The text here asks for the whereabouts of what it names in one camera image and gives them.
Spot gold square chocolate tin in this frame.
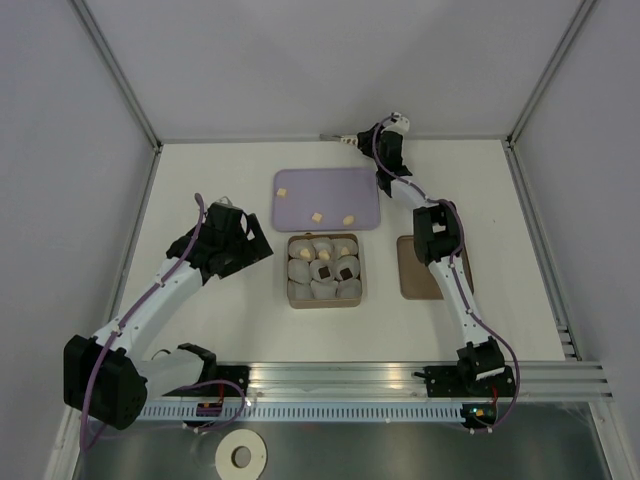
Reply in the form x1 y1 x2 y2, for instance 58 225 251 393
285 233 365 310

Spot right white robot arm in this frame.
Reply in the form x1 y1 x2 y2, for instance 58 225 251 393
356 112 515 395

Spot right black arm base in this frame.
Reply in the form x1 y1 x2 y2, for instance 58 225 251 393
413 365 516 399

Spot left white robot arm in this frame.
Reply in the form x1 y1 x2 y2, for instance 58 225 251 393
63 194 273 430

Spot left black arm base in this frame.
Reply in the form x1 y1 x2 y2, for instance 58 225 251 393
176 365 251 417

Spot lilac plastic tray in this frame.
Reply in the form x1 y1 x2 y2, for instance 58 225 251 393
271 167 381 232

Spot white paper cup one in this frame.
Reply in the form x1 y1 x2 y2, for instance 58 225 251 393
288 239 316 262

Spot white paper cup four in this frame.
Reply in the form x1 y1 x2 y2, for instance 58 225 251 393
287 258 312 284

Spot white paper cup seven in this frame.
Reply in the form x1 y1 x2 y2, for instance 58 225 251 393
287 281 314 300

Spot white paper cup two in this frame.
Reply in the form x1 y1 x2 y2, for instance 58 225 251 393
311 237 334 261

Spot white paper cup five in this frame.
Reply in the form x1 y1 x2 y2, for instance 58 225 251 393
309 259 335 282

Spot white paper cup eight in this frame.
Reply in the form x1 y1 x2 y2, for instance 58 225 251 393
310 280 339 300

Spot white paper cup three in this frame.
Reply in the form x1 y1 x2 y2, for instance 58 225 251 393
332 237 358 260

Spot white paper cup six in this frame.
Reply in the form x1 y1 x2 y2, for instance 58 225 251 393
333 256 360 282

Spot white paper cup nine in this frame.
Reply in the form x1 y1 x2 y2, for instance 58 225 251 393
337 278 362 299

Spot gold tin lid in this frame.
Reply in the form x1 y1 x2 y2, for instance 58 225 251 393
396 235 444 300

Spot white tape roll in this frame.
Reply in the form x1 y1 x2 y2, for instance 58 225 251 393
215 429 267 480

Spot aluminium front rail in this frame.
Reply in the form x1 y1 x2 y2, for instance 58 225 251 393
67 357 615 403

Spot aluminium rail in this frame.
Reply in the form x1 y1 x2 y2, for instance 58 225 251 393
502 140 582 361
67 357 615 403

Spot white slotted cable duct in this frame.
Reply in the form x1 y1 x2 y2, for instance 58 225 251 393
138 400 463 423

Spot right side aluminium rail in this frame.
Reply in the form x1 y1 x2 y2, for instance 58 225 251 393
502 140 582 361

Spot right aluminium frame post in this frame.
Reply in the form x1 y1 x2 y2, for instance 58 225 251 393
505 0 600 148

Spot aluminium frame post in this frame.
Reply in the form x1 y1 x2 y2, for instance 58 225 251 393
505 0 600 148
69 0 162 153

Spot left aluminium frame post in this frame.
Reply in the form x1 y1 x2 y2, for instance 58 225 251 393
69 0 162 153

